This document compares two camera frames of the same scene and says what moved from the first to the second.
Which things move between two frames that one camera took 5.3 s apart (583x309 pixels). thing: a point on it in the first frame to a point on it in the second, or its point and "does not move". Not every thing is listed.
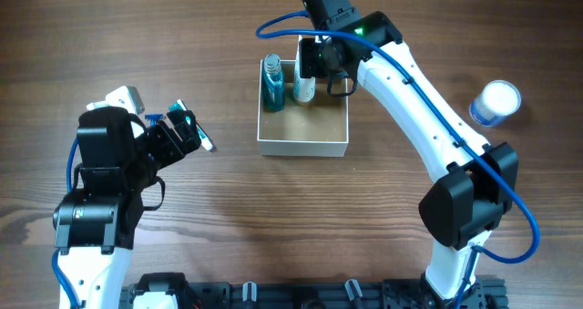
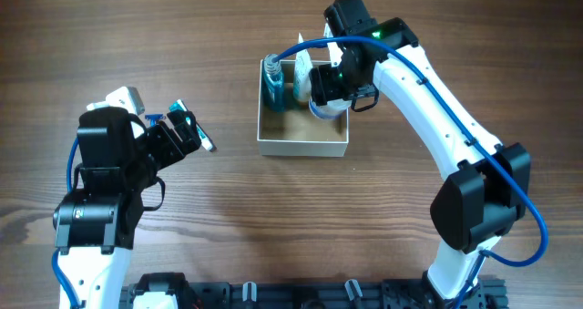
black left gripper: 172,139 does not move
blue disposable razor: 152,118 does not move
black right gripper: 308,58 to 325,86
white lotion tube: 303,87 does not move
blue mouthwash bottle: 273,85 does not move
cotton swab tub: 496,100 to 332,109
